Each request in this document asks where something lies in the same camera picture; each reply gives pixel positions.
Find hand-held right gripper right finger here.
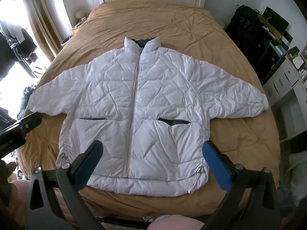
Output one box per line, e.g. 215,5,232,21
202,140,281,230

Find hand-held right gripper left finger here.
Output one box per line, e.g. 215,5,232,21
25,140,104,230

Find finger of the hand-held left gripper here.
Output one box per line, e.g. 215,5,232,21
0,112,43,139

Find white quilted puffer jacket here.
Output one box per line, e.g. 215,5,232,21
26,36,269,196

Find dark hanging clothes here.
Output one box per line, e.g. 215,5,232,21
0,20,39,65

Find person's left hand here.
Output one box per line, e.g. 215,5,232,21
0,160,18,185

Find person's right leg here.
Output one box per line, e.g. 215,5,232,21
146,214,204,230

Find white drawer cabinet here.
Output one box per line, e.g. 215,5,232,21
262,60,307,139

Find beige curtain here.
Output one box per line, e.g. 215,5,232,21
20,0,72,58

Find black backpack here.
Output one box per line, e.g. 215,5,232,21
225,5,271,63

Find bed with tan sheet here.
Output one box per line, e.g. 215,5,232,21
16,0,281,223

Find black flat board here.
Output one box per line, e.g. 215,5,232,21
262,6,289,33

